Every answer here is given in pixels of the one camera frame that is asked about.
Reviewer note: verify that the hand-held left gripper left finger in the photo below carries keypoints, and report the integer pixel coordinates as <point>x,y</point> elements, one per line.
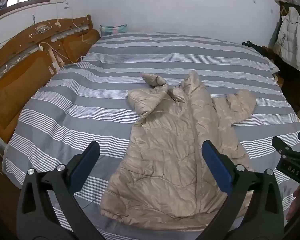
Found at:
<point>86,163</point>

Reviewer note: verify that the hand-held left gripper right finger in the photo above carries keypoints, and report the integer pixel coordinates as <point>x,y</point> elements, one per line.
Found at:
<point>216,166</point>

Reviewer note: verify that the beige puffer jacket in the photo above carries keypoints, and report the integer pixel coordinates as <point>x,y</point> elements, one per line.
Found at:
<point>170,155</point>

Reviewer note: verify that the person's right hand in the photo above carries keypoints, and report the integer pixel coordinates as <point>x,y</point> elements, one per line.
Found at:
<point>294,205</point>

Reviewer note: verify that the wooden bedside stand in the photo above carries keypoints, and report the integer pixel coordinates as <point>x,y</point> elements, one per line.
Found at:
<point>280,78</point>

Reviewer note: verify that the grey striped bed blanket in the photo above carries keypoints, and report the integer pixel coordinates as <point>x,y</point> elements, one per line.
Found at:
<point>90,92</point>

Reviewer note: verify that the white hanging puffer jacket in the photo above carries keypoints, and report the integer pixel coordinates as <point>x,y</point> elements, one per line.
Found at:
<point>290,42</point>

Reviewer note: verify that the black cloth item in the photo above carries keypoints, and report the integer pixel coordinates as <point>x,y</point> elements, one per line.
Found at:
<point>252,46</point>

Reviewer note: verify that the wooden headboard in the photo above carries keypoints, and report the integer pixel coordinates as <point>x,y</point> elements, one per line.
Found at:
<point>17,80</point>

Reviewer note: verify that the pastel striped pillow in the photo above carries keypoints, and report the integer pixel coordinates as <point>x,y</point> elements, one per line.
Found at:
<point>113,30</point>

